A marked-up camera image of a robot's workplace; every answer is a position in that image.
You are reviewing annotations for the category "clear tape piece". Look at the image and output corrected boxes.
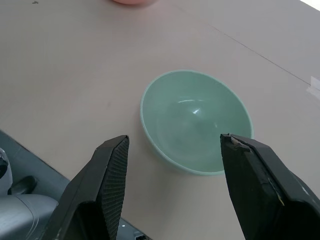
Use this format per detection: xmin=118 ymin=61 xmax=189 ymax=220
xmin=306 ymin=75 xmax=320 ymax=97

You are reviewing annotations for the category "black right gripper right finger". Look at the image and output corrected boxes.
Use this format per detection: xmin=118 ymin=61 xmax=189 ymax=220
xmin=219 ymin=133 xmax=320 ymax=240

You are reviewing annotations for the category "green bowl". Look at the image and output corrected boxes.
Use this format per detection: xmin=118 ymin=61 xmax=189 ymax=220
xmin=139 ymin=69 xmax=255 ymax=177

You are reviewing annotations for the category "silver robot body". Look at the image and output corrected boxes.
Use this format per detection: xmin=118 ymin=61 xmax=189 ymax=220
xmin=0 ymin=147 xmax=151 ymax=240

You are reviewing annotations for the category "pink object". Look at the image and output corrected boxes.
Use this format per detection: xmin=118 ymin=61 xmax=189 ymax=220
xmin=111 ymin=0 xmax=156 ymax=6

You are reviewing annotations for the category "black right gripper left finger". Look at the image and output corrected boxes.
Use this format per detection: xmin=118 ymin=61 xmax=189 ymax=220
xmin=40 ymin=134 xmax=130 ymax=240

